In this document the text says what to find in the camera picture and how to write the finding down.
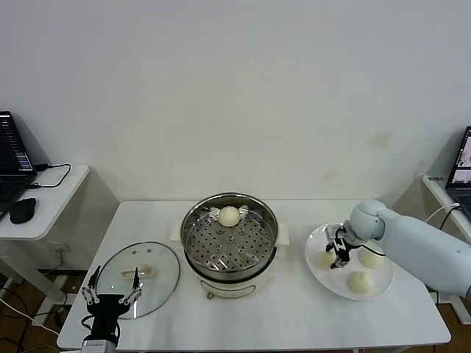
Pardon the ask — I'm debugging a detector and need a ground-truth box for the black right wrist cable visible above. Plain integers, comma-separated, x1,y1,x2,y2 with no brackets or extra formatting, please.
358,244,386,258

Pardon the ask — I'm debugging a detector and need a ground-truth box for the white cable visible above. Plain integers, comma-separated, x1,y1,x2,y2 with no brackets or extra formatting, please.
422,204,459,225

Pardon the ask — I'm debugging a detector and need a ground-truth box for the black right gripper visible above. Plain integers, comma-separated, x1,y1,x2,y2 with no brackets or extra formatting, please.
323,235,353,271

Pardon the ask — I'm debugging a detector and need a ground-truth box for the white steamed baozi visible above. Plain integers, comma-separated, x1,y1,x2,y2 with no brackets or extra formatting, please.
358,248,385,269
347,271,375,295
218,205,242,228
316,252,336,271

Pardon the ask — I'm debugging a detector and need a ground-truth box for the cream electric cooker base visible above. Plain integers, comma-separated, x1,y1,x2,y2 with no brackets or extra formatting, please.
183,235,287,302

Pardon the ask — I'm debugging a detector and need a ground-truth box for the black computer mouse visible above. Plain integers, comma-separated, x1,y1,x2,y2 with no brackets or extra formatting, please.
9,197,38,224

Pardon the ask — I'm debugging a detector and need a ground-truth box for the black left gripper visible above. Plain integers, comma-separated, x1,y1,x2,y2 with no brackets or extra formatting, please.
81,265,144,339

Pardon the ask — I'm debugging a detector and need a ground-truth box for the black laptop with dark screen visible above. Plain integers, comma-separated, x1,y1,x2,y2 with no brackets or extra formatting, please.
0,111,38,224

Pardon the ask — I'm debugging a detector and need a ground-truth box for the grey laptop with image windows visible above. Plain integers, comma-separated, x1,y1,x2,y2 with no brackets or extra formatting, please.
444,126,471,221

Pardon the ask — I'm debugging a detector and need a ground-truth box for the stainless steel steamer basket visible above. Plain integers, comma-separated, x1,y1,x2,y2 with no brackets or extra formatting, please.
169,190,291,272

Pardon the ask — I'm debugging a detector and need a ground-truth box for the glass lid with cream handle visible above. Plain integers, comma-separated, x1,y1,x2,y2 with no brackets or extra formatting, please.
95,241,182,320

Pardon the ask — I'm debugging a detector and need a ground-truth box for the black laptop cable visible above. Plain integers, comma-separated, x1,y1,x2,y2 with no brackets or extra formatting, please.
27,163,73,191

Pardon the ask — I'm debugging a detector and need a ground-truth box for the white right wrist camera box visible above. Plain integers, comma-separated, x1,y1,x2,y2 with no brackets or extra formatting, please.
323,224,347,240

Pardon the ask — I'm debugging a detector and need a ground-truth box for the white side table with label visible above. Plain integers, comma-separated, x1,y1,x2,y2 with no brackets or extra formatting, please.
421,173,471,327

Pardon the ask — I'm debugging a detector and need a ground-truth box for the white side table with mouse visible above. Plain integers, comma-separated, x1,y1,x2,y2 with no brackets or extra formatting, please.
0,164,91,308

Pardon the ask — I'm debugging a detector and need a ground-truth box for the white round plate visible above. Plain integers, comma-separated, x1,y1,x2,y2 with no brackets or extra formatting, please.
304,222,394,301

